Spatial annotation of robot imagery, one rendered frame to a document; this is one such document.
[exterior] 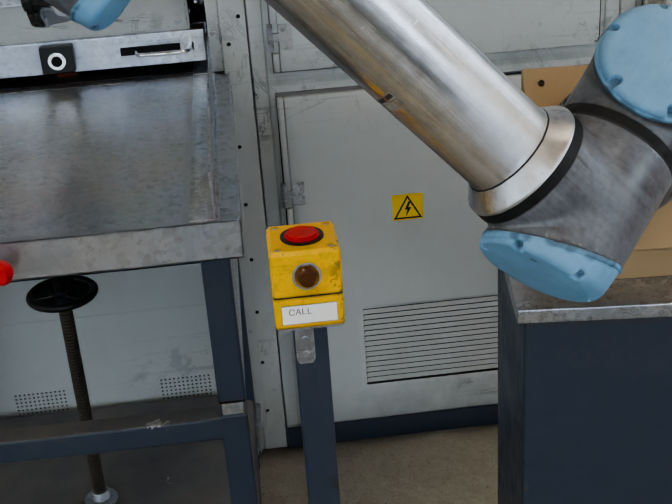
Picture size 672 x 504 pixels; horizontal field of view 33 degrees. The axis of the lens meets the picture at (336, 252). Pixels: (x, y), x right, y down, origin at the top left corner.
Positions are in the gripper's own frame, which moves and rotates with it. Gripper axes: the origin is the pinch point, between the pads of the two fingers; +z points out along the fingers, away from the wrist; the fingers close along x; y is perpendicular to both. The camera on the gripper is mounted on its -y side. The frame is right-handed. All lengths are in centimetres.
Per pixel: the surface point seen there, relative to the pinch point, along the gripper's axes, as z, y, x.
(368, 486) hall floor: 45, 49, -91
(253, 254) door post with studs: 37, 31, -42
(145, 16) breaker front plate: 16.1, 15.9, 2.1
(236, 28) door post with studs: 13.7, 32.2, -2.4
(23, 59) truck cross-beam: 18.0, -7.2, -3.4
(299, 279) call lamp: -63, 36, -53
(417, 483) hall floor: 45, 59, -92
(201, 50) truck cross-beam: 18.6, 25.3, -4.6
